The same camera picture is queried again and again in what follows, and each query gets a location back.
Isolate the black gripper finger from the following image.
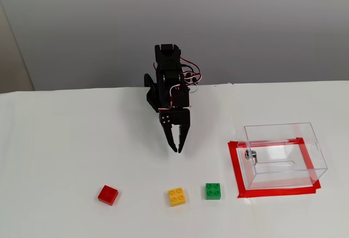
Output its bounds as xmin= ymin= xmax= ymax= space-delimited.
xmin=176 ymin=123 xmax=191 ymax=154
xmin=158 ymin=112 xmax=178 ymax=153

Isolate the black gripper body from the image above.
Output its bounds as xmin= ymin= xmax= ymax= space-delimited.
xmin=158 ymin=83 xmax=191 ymax=127

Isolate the yellow lego brick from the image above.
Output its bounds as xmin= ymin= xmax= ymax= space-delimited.
xmin=167 ymin=187 xmax=188 ymax=208

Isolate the green lego brick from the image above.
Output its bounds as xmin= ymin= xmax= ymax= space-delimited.
xmin=204 ymin=182 xmax=222 ymax=201

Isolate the silver box lock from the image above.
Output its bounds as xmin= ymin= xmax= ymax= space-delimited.
xmin=243 ymin=149 xmax=260 ymax=166

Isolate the red lego brick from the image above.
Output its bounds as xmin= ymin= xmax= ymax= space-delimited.
xmin=97 ymin=185 xmax=120 ymax=207

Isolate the transparent plastic box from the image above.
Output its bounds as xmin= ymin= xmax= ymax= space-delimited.
xmin=237 ymin=122 xmax=328 ymax=191

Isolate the black table clamp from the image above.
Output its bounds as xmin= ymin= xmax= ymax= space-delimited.
xmin=143 ymin=72 xmax=160 ymax=113

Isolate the red white black gripper cable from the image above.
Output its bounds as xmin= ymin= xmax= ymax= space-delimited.
xmin=158 ymin=83 xmax=183 ymax=112

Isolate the red white black arm cable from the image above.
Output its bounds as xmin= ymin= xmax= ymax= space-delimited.
xmin=179 ymin=57 xmax=203 ymax=94

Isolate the red tape frame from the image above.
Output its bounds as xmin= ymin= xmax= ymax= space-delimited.
xmin=227 ymin=137 xmax=322 ymax=199

